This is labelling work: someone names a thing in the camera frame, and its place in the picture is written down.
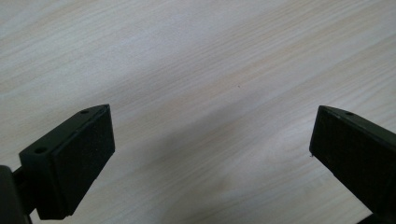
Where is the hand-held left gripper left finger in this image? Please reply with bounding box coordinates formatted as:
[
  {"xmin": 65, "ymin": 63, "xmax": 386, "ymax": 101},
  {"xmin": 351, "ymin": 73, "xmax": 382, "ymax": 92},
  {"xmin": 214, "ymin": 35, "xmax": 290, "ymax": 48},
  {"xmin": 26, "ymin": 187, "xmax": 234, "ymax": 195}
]
[{"xmin": 18, "ymin": 104, "xmax": 116, "ymax": 221}]

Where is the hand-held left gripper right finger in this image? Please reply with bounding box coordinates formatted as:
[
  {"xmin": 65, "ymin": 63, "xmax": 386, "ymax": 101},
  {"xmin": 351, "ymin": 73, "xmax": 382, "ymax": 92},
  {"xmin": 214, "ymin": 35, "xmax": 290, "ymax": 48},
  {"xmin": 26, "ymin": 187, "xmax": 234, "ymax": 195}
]
[{"xmin": 308, "ymin": 105, "xmax": 396, "ymax": 222}]

